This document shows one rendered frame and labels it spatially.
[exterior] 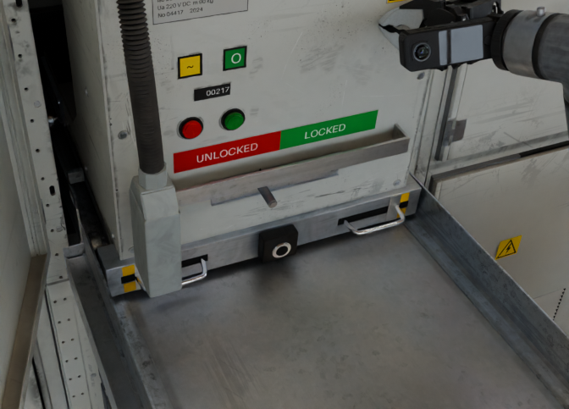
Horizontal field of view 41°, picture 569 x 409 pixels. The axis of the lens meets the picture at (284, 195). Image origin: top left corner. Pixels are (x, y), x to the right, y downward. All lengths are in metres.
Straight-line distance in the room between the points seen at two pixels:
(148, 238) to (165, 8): 0.28
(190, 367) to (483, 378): 0.41
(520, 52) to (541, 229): 0.96
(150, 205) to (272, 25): 0.27
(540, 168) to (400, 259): 0.50
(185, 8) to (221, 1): 0.05
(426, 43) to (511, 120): 0.64
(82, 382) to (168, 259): 0.54
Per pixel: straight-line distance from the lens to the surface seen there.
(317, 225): 1.25
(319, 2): 1.02
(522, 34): 0.91
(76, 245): 1.27
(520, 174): 1.65
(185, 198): 1.06
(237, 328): 1.15
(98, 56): 0.95
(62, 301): 1.35
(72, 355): 1.44
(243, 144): 1.09
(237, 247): 1.21
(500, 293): 1.23
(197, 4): 0.94
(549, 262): 1.95
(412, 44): 0.92
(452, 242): 1.30
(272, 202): 1.10
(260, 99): 1.05
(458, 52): 0.94
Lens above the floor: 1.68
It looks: 38 degrees down
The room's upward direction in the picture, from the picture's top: 3 degrees clockwise
